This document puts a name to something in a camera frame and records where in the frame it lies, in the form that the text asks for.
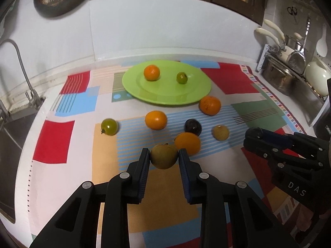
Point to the steel sink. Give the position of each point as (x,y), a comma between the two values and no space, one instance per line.
(13,139)

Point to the metal skimmer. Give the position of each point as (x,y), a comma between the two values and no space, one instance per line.
(297,60)

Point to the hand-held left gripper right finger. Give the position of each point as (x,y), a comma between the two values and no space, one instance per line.
(184,173)

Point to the green tomato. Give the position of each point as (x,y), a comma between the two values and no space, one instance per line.
(109,126)

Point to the orange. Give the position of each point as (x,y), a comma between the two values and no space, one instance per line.
(151,72)
(210,105)
(189,141)
(156,120)

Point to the white rice paddle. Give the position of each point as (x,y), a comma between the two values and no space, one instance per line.
(322,45)

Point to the green fruit with dark spot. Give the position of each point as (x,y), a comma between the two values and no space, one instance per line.
(181,77)

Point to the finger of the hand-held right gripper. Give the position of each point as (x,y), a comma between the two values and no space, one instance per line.
(276,138)
(261,148)

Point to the small brown round fruit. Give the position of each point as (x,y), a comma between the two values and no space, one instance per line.
(220,132)

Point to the green plate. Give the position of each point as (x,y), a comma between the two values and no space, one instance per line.
(165,93)

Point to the colourful patterned tablecloth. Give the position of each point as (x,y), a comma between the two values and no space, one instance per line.
(57,139)

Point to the steel faucet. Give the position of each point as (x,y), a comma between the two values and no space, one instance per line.
(19,54)

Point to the black scissors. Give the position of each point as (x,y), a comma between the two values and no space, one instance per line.
(292,13)

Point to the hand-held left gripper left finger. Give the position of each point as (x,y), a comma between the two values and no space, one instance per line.
(145,170)

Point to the person's right hand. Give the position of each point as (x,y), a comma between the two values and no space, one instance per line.
(304,219)

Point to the white ceramic bowl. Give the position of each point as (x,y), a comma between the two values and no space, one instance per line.
(316,76)

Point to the large brown round fruit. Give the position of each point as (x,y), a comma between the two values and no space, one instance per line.
(164,156)

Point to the dark purple plum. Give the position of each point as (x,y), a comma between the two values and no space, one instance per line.
(193,127)

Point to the metal dish rack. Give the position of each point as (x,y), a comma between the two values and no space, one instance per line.
(314,100)

